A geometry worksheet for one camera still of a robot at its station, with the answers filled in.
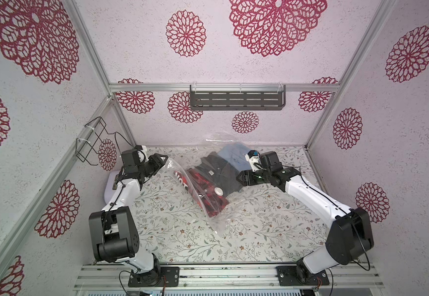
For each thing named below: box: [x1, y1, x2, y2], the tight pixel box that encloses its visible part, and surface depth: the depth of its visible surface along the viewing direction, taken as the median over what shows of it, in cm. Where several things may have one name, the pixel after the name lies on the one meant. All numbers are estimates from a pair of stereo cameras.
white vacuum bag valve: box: [213, 186, 224, 197], surface depth 97 cm
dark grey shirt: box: [196, 151, 244, 197], surface depth 107 cm
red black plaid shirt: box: [175, 168, 230, 218], surface depth 92 cm
